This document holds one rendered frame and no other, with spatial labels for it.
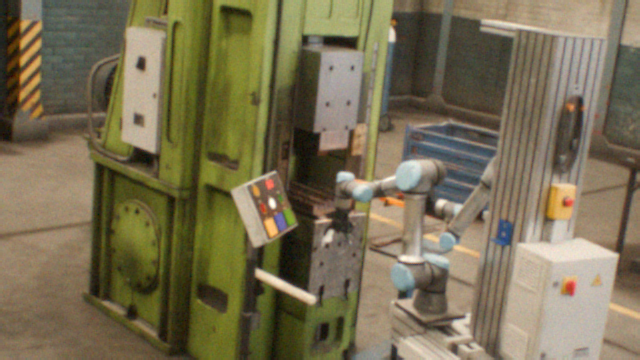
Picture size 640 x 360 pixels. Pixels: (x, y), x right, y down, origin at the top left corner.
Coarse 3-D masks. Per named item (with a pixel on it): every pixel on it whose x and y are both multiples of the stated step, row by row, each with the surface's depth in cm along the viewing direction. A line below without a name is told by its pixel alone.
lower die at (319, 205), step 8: (288, 184) 490; (296, 184) 493; (288, 192) 481; (304, 192) 480; (320, 192) 484; (296, 200) 471; (312, 200) 469; (320, 200) 469; (328, 200) 468; (304, 208) 467; (312, 208) 463; (320, 208) 466; (328, 208) 470
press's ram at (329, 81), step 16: (304, 48) 449; (320, 48) 456; (336, 48) 464; (304, 64) 449; (320, 64) 441; (336, 64) 448; (352, 64) 456; (304, 80) 450; (320, 80) 443; (336, 80) 451; (352, 80) 459; (304, 96) 451; (320, 96) 446; (336, 96) 454; (352, 96) 462; (304, 112) 452; (320, 112) 449; (336, 112) 456; (352, 112) 465; (304, 128) 454; (320, 128) 451; (336, 128) 459; (352, 128) 468
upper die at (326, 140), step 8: (296, 128) 465; (296, 136) 466; (304, 136) 462; (312, 136) 457; (320, 136) 453; (328, 136) 457; (336, 136) 461; (344, 136) 465; (304, 144) 462; (312, 144) 458; (320, 144) 454; (328, 144) 458; (336, 144) 462; (344, 144) 466
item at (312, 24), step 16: (304, 0) 443; (320, 0) 450; (336, 0) 456; (352, 0) 466; (304, 16) 445; (320, 16) 453; (336, 16) 459; (352, 16) 468; (304, 32) 447; (320, 32) 454; (336, 32) 462; (352, 32) 470
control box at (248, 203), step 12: (264, 180) 420; (276, 180) 431; (240, 192) 405; (252, 192) 407; (264, 192) 417; (276, 192) 427; (240, 204) 406; (252, 204) 404; (264, 204) 412; (276, 204) 423; (288, 204) 434; (252, 216) 405; (264, 216) 409; (252, 228) 406; (264, 228) 405; (288, 228) 425; (252, 240) 407; (264, 240) 405
